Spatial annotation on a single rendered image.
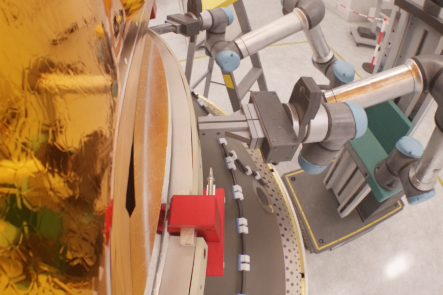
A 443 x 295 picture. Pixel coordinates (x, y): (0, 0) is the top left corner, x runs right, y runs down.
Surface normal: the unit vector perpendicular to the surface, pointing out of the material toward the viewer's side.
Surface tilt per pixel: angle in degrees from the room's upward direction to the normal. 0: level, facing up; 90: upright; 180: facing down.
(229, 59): 91
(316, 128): 64
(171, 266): 0
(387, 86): 55
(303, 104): 80
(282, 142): 10
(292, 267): 43
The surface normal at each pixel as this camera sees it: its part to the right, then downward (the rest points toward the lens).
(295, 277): 0.62, -0.50
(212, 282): 0.84, -0.29
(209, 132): 0.15, 0.73
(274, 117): 0.10, -0.68
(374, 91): -0.39, 0.12
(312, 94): 0.18, 0.41
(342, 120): 0.18, -0.03
